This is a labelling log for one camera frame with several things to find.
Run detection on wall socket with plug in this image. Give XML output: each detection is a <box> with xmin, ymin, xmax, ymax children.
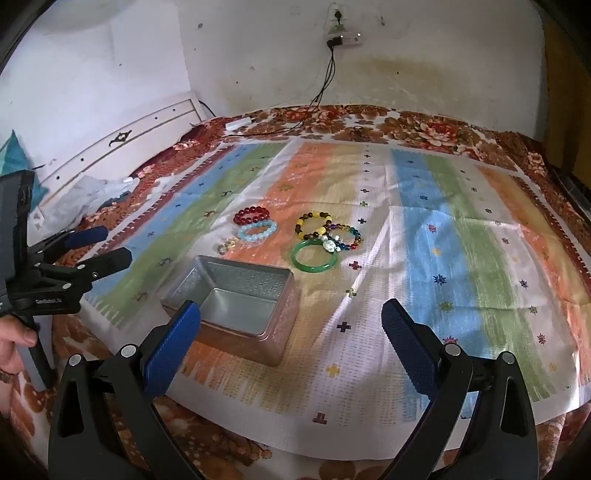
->
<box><xmin>325</xmin><ymin>2</ymin><xmax>348</xmax><ymax>34</ymax></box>

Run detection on teal fabric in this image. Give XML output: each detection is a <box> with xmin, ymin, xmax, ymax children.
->
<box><xmin>0</xmin><ymin>131</ymin><xmax>47</xmax><ymax>208</ymax></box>

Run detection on multicolour glass bead bracelet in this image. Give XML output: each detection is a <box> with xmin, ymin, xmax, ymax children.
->
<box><xmin>322</xmin><ymin>221</ymin><xmax>364</xmax><ymax>252</ymax></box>

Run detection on light blue bead bracelet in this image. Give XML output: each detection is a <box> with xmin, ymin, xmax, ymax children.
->
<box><xmin>236</xmin><ymin>219</ymin><xmax>280</xmax><ymax>242</ymax></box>

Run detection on green jade bangle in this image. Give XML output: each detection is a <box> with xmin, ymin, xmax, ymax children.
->
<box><xmin>290</xmin><ymin>239</ymin><xmax>339</xmax><ymax>273</ymax></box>

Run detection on white wooden headboard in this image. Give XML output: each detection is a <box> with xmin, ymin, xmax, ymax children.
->
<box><xmin>28</xmin><ymin>95</ymin><xmax>208</xmax><ymax>239</ymax></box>

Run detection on person's left hand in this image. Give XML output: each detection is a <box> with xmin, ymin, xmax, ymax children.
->
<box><xmin>0</xmin><ymin>315</ymin><xmax>37</xmax><ymax>375</ymax></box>

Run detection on clear crystal bracelet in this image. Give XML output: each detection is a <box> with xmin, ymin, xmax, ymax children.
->
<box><xmin>317</xmin><ymin>234</ymin><xmax>346</xmax><ymax>255</ymax></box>

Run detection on yellow and black bead bracelet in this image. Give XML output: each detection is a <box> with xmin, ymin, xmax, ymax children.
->
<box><xmin>294</xmin><ymin>209</ymin><xmax>334</xmax><ymax>240</ymax></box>

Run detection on striped colourful mat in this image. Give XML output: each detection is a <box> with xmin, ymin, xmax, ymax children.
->
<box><xmin>81</xmin><ymin>140</ymin><xmax>590</xmax><ymax>459</ymax></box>

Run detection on silver metal tin box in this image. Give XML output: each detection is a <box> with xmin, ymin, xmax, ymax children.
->
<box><xmin>157</xmin><ymin>255</ymin><xmax>300</xmax><ymax>367</ymax></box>

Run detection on red bead bracelet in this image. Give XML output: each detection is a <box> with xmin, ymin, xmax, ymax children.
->
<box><xmin>232</xmin><ymin>206</ymin><xmax>271</xmax><ymax>227</ymax></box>

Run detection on grey crumpled cloth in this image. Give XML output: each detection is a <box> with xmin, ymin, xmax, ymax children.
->
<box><xmin>42</xmin><ymin>175</ymin><xmax>139</xmax><ymax>232</ymax></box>

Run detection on white power strip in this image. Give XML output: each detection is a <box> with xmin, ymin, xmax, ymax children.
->
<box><xmin>327</xmin><ymin>32</ymin><xmax>365</xmax><ymax>48</ymax></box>

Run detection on black charger cable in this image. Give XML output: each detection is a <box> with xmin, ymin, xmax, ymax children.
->
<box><xmin>230</xmin><ymin>43</ymin><xmax>341</xmax><ymax>139</ymax></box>

